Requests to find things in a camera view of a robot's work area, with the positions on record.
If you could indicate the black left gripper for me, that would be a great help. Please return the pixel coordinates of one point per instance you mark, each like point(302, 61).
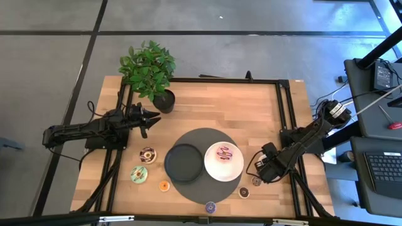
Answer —
point(136, 114)

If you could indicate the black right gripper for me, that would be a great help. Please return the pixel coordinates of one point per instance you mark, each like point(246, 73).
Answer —
point(271, 169)

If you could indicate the small brown sprinkled donut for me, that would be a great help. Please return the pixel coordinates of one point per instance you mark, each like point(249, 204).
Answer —
point(255, 182)

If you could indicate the large chocolate iced donut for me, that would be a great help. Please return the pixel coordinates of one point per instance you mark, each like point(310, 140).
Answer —
point(144, 155)

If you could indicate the large green iced donut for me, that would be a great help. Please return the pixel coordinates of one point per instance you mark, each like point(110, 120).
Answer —
point(135, 175)

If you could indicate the small orange donut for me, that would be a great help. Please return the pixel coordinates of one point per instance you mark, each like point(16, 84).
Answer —
point(161, 186)

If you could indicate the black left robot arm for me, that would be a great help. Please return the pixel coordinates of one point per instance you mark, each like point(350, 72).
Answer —
point(78, 128)

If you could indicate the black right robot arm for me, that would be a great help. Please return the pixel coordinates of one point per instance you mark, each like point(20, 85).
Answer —
point(311, 132)

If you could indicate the black plant pot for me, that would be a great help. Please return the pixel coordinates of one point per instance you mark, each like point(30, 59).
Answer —
point(164, 102)

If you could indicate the small dark chocolate donut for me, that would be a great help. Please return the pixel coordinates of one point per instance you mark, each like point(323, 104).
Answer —
point(241, 193)

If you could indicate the white round plate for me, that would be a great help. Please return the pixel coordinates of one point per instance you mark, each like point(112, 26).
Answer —
point(230, 171)

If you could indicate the green leafy artificial plant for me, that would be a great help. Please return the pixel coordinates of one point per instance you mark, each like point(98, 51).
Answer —
point(147, 69)

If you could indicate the large pink iced donut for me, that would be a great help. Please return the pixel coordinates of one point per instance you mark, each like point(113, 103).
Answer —
point(220, 150)

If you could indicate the black round plate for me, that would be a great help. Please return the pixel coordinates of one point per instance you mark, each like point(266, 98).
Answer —
point(183, 163)

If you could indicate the round dark grey woven placemat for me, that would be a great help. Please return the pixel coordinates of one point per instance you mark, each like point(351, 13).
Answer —
point(204, 135)

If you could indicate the small purple donut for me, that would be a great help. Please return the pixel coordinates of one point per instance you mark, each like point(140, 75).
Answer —
point(208, 207)

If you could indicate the dark grey desk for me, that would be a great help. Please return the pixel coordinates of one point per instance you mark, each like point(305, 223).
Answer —
point(361, 188)
point(367, 125)

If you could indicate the black keyboard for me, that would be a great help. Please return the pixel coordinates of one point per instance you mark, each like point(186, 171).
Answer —
point(386, 169)

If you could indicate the white thin rod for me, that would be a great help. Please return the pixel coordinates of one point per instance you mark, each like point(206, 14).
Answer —
point(377, 100)

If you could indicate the black overhead beam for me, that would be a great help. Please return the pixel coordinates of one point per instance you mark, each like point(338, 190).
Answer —
point(63, 218)

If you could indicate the black power adapter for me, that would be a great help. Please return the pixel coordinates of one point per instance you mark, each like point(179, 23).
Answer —
point(383, 77)

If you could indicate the black diagonal pole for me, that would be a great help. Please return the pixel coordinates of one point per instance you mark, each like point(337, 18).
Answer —
point(380, 48)

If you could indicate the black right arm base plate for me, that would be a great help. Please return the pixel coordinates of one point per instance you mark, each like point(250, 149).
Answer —
point(285, 138)

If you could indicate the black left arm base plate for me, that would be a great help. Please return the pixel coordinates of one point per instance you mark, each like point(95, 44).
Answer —
point(106, 144)

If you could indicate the silver metal bracket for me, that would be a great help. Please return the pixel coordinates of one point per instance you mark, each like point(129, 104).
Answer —
point(116, 218)
point(290, 222)

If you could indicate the black aluminium table frame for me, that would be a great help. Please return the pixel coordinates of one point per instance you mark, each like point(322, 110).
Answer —
point(220, 80)

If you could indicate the small black camera mount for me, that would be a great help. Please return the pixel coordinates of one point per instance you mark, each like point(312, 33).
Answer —
point(203, 220)

